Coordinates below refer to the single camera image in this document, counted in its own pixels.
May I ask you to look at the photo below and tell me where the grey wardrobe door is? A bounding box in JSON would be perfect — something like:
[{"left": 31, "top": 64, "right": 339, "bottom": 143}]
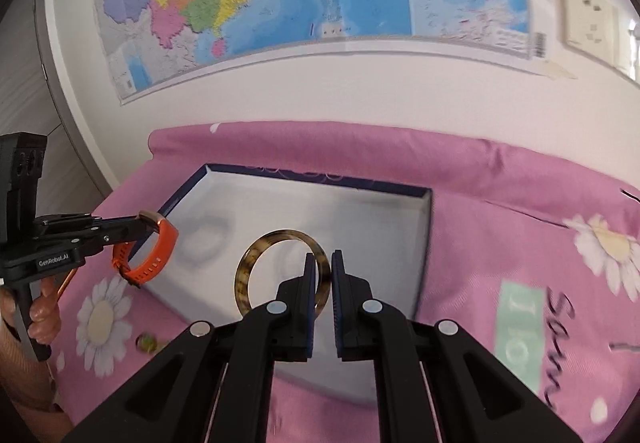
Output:
[{"left": 1, "top": 0, "right": 112, "bottom": 215}]

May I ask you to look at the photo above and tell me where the pink floral bedsheet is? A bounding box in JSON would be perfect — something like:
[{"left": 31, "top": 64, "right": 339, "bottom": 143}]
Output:
[{"left": 51, "top": 122, "right": 639, "bottom": 442}]

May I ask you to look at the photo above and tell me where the person's left hand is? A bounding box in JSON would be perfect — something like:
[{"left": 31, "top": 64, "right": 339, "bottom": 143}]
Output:
[{"left": 1, "top": 277, "right": 62, "bottom": 345}]

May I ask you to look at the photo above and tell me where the orange smart watch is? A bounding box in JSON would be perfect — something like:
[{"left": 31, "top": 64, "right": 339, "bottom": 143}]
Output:
[{"left": 112, "top": 211, "right": 179, "bottom": 287}]

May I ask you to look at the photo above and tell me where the tortoiseshell bangle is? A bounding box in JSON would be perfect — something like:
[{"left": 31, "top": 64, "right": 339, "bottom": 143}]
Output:
[{"left": 233, "top": 228, "right": 332, "bottom": 324}]

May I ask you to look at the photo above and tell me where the white wall socket panel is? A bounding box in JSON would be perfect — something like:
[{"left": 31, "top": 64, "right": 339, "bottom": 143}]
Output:
[{"left": 560, "top": 0, "right": 639, "bottom": 84}]

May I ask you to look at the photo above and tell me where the navy blue shallow box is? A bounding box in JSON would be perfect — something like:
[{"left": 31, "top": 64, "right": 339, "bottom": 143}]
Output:
[{"left": 127, "top": 162, "right": 434, "bottom": 406}]

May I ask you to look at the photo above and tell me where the green flower hair tie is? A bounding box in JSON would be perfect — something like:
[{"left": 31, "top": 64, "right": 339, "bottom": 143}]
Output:
[{"left": 134, "top": 331, "right": 161, "bottom": 355}]

